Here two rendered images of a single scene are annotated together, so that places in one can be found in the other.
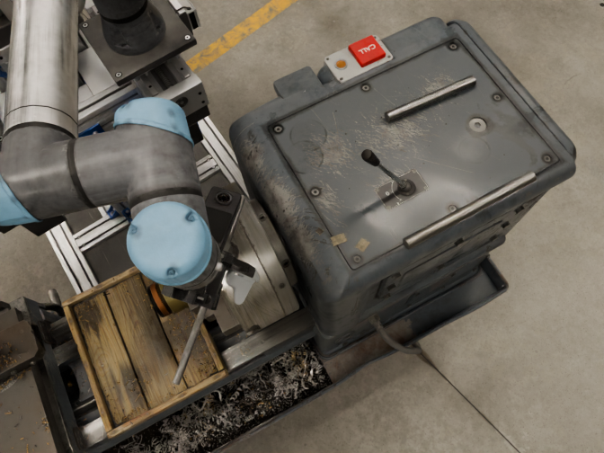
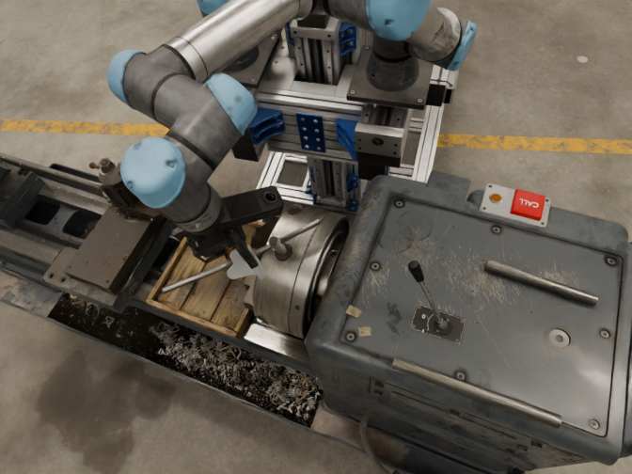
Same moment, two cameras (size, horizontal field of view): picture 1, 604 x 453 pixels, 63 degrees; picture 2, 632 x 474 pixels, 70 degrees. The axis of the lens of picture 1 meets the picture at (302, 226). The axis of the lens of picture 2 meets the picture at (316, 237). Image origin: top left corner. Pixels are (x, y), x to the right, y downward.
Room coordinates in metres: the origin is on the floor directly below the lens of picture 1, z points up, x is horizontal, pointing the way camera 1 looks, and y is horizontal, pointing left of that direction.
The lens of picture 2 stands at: (0.09, -0.28, 2.09)
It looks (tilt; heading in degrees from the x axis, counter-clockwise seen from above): 60 degrees down; 53
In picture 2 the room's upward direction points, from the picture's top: 10 degrees counter-clockwise
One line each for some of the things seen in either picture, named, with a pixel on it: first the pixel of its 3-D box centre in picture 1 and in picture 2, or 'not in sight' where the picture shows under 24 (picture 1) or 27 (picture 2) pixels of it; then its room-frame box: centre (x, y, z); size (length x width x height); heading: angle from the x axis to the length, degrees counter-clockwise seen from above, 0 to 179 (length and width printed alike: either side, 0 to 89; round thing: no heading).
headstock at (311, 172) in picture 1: (387, 178); (464, 318); (0.52, -0.21, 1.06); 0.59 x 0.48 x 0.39; 112
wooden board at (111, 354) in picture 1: (144, 338); (219, 267); (0.24, 0.42, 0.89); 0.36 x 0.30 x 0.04; 22
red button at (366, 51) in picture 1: (367, 52); (527, 205); (0.73, -0.18, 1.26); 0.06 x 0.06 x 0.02; 22
